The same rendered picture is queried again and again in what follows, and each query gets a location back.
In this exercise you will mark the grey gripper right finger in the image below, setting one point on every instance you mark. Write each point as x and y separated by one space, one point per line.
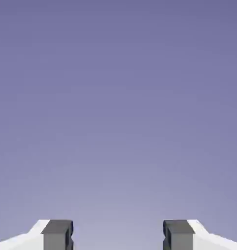
180 237

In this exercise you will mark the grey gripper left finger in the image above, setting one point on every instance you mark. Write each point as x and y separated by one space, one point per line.
54 237

